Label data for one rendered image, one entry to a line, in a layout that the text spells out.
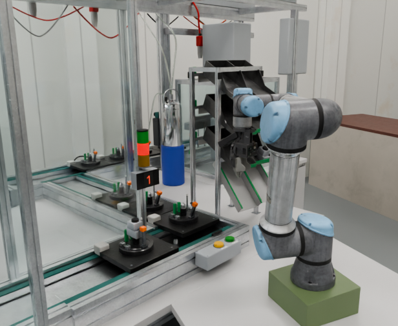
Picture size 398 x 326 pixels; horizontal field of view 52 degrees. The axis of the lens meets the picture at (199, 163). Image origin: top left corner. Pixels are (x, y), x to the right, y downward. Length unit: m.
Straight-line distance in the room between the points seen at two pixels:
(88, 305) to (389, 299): 1.05
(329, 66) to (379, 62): 1.16
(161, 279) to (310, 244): 0.56
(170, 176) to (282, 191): 1.61
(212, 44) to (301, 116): 2.01
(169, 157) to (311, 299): 1.60
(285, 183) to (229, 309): 0.52
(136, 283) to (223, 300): 0.32
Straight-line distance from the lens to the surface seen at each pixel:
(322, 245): 1.40
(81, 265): 1.68
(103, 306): 1.44
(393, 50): 6.99
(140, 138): 1.71
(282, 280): 1.50
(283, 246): 1.34
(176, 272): 1.62
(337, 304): 1.48
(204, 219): 1.93
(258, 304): 1.54
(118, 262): 1.59
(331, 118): 1.17
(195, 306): 1.52
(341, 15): 5.96
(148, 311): 1.51
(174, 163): 2.75
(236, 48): 2.98
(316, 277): 1.44
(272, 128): 1.12
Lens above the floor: 1.70
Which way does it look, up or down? 14 degrees down
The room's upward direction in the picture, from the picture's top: 1 degrees counter-clockwise
